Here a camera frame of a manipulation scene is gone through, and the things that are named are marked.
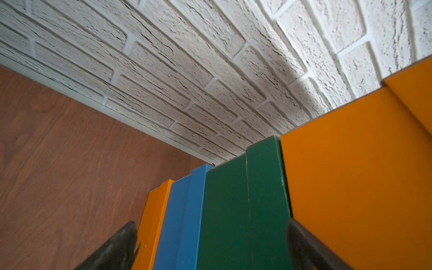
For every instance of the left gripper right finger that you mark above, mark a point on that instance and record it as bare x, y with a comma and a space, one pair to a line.
307, 252

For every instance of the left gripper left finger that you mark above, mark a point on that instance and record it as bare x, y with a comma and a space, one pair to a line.
118, 253

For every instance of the orange shoebox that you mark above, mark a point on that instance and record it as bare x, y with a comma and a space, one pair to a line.
151, 225
360, 177

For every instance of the blue shoebox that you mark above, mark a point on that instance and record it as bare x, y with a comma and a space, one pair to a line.
178, 247

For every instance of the green shoebox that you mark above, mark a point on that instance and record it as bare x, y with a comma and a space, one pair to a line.
246, 212

